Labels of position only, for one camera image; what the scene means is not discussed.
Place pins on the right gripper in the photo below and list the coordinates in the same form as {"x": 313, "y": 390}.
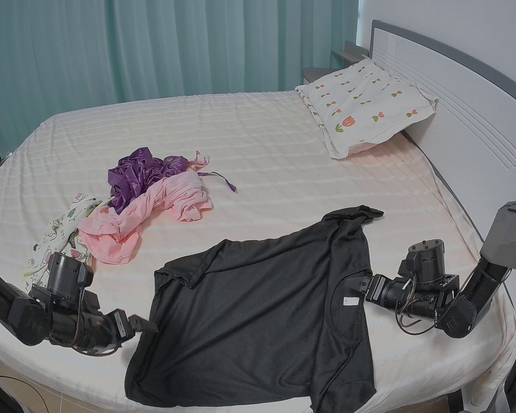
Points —
{"x": 395, "y": 297}

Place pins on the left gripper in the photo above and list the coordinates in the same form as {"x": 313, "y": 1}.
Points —
{"x": 99, "y": 329}

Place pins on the black T-shirt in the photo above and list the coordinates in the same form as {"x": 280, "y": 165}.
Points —
{"x": 249, "y": 316}

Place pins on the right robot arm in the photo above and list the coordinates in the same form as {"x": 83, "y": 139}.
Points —
{"x": 486, "y": 282}

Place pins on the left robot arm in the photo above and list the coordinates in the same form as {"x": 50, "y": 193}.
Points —
{"x": 13, "y": 312}

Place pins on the bed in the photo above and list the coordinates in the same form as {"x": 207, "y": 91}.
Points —
{"x": 262, "y": 136}

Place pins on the pink garment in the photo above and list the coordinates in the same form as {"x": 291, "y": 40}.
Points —
{"x": 112, "y": 235}

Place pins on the white printed pyjama garment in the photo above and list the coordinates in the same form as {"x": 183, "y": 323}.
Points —
{"x": 56, "y": 230}

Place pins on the purple satin garment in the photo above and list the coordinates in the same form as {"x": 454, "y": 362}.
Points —
{"x": 133, "y": 174}

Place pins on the white printed pillow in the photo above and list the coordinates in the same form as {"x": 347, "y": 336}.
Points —
{"x": 361, "y": 101}

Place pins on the grey bedside table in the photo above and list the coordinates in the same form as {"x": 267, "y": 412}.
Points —
{"x": 316, "y": 75}

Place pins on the blue-green curtain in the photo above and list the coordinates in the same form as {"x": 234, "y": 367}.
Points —
{"x": 155, "y": 37}

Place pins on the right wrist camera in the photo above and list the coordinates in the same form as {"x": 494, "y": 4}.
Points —
{"x": 403, "y": 270}

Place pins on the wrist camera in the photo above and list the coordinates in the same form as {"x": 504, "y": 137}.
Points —
{"x": 85, "y": 275}
{"x": 403, "y": 270}

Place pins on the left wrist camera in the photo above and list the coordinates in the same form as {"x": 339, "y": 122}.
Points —
{"x": 85, "y": 275}

